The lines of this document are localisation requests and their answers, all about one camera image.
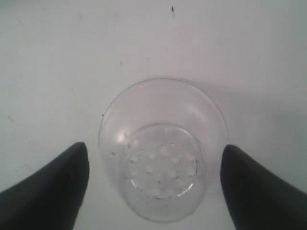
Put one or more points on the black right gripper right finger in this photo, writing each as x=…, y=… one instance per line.
x=256, y=198

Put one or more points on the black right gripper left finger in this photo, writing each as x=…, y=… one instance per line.
x=49, y=199

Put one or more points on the clear plastic shaker lid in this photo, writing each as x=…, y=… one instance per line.
x=161, y=142

